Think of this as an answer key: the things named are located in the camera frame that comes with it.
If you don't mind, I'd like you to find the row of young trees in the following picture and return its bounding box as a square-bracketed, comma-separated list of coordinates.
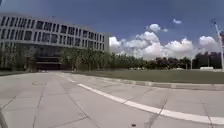
[59, 47, 113, 72]

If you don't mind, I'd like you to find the green grass area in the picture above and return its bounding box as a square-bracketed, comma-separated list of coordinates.
[79, 68, 224, 85]

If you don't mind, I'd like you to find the grey concrete kerb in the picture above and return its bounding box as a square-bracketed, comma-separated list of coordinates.
[95, 76, 224, 92]

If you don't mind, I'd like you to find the grey concrete slab pavement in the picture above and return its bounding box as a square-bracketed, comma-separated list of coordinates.
[0, 71, 224, 128]

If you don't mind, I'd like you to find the grey building with window bands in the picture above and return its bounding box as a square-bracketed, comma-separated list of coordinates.
[0, 13, 111, 72]

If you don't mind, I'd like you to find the dark building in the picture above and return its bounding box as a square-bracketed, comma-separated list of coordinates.
[193, 51, 223, 70]

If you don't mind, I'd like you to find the street lamp pole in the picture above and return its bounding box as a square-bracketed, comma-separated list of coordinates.
[210, 18, 224, 72]

